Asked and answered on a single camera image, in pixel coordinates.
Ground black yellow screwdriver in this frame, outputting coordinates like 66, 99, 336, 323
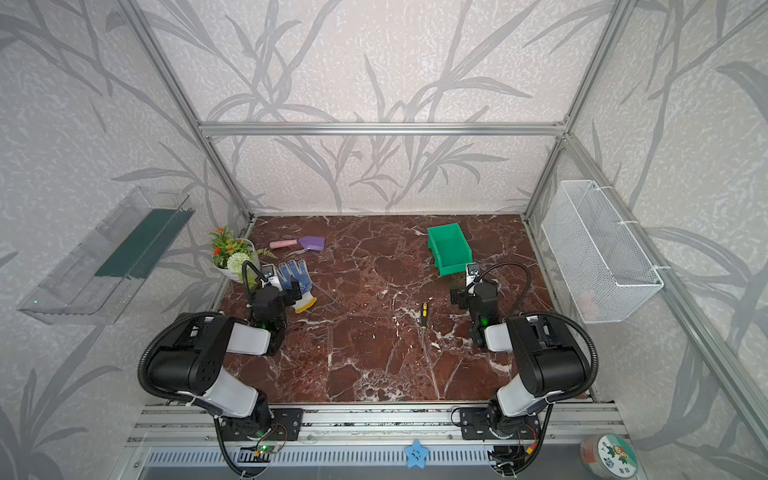
420, 302, 429, 329

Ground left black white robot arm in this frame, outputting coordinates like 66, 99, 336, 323
137, 281, 303, 441

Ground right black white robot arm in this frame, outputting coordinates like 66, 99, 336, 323
450, 282, 599, 441

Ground green plastic bin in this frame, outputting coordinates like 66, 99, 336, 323
427, 223, 473, 277

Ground blue dotted work glove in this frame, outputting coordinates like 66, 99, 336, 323
277, 260, 317, 314

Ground white pot artificial flowers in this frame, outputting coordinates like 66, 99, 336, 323
210, 227, 277, 283

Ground blue star sticker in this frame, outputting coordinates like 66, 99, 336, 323
404, 439, 429, 469

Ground tape roll cartoon label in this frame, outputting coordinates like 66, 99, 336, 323
580, 434, 639, 479

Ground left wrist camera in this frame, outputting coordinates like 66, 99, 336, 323
260, 264, 282, 291

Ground purple trowel pink handle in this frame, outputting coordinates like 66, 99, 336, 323
269, 236, 325, 251

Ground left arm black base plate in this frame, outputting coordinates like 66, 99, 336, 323
219, 408, 304, 442

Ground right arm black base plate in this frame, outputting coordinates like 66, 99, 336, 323
451, 407, 540, 442

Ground white wire mesh basket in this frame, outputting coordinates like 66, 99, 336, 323
542, 180, 664, 324

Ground aluminium mounting rail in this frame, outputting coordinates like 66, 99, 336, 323
126, 402, 629, 447

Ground aluminium frame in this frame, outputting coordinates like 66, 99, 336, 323
116, 1, 767, 448

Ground clear plastic wall shelf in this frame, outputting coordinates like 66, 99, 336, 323
17, 187, 195, 325

